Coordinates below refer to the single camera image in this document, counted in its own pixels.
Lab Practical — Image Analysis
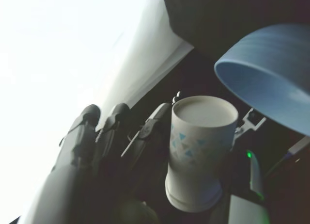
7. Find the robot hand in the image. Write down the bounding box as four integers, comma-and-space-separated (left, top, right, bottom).
14, 102, 272, 224

